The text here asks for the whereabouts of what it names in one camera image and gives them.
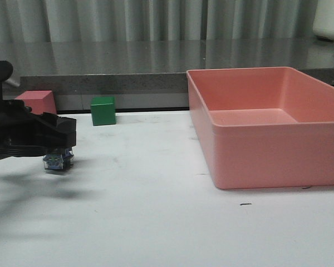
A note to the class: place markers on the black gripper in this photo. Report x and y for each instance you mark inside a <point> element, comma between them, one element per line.
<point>48,130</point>

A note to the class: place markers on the yellow push button switch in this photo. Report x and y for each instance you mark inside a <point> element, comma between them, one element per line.
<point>58,159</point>

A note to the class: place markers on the pink cube block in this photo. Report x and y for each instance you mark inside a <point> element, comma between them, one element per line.
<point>39,101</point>

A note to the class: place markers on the green cube block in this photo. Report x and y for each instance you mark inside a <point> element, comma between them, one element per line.
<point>103,111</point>

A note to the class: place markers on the grey curtain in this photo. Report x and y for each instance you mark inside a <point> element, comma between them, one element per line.
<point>98,21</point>

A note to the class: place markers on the dark grey stone counter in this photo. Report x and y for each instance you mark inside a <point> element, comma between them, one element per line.
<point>148,75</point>

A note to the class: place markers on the pink plastic bin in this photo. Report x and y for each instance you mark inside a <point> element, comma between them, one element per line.
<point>263,127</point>

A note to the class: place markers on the white kitchen appliance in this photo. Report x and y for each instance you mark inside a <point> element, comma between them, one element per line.
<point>323,24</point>

